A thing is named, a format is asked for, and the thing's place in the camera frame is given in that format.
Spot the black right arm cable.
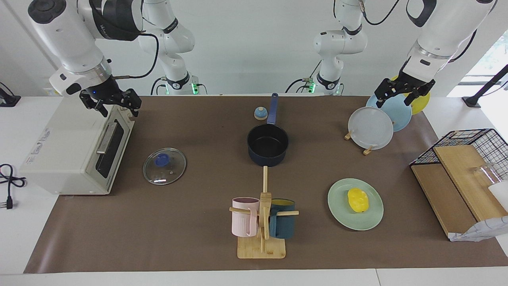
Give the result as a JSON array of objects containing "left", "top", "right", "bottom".
[{"left": 111, "top": 33, "right": 160, "bottom": 80}]

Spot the glass lid with blue knob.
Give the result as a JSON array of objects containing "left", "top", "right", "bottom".
[{"left": 143, "top": 148, "right": 187, "bottom": 186}]

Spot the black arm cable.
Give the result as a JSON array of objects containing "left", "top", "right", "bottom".
[
  {"left": 359, "top": 0, "right": 401, "bottom": 27},
  {"left": 111, "top": 33, "right": 160, "bottom": 80}
]

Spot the wooden plate rack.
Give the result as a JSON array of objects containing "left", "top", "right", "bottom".
[{"left": 344, "top": 129, "right": 375, "bottom": 156}]

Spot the yellow potato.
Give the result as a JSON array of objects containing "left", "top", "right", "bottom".
[{"left": 348, "top": 188, "right": 369, "bottom": 213}]

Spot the brown wooden board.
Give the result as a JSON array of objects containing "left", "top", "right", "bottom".
[{"left": 411, "top": 164, "right": 477, "bottom": 238}]

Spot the wooden mug tree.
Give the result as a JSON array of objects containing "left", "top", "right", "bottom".
[{"left": 229, "top": 166, "right": 299, "bottom": 259}]

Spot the black wire basket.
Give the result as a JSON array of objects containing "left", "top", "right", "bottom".
[{"left": 410, "top": 128, "right": 508, "bottom": 181}]

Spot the dark blue pot with handle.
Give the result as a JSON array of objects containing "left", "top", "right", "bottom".
[{"left": 247, "top": 93, "right": 289, "bottom": 167}]

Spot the white toaster oven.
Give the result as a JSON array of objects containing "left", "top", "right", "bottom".
[{"left": 20, "top": 95, "right": 135, "bottom": 195}]

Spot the dark teal mug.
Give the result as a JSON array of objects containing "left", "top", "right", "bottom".
[{"left": 269, "top": 199, "right": 296, "bottom": 239}]

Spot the green plate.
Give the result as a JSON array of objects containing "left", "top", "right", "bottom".
[{"left": 327, "top": 178, "right": 384, "bottom": 231}]

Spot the white crumpled cloth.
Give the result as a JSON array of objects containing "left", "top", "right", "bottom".
[{"left": 448, "top": 216, "right": 508, "bottom": 242}]

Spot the light blue plate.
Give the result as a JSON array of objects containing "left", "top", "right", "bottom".
[{"left": 366, "top": 94, "right": 412, "bottom": 132}]

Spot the black clamp base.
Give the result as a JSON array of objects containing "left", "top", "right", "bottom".
[{"left": 0, "top": 81, "right": 21, "bottom": 107}]

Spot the clear glass cup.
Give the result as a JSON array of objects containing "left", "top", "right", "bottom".
[{"left": 472, "top": 163, "right": 508, "bottom": 199}]

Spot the light wooden cutting board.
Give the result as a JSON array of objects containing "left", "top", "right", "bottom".
[{"left": 433, "top": 145, "right": 508, "bottom": 222}]

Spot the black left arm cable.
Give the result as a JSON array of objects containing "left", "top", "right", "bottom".
[{"left": 359, "top": 0, "right": 401, "bottom": 27}]

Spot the black power cord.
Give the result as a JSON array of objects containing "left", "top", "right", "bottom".
[{"left": 0, "top": 164, "right": 27, "bottom": 210}]

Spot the brown table mat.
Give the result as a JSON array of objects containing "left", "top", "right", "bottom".
[{"left": 24, "top": 95, "right": 508, "bottom": 274}]

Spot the grey plate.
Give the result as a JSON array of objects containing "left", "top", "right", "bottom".
[{"left": 348, "top": 106, "right": 394, "bottom": 150}]

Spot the yellow plate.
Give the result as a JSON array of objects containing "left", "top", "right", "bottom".
[{"left": 391, "top": 75, "right": 431, "bottom": 116}]

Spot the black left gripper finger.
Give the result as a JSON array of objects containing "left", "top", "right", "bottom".
[
  {"left": 375, "top": 79, "right": 393, "bottom": 109},
  {"left": 404, "top": 88, "right": 427, "bottom": 106}
]

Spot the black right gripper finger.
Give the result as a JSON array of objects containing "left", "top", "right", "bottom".
[
  {"left": 126, "top": 89, "right": 142, "bottom": 118},
  {"left": 81, "top": 91, "right": 108, "bottom": 118}
]

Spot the pink mug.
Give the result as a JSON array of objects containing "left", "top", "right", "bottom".
[{"left": 232, "top": 197, "right": 260, "bottom": 238}]

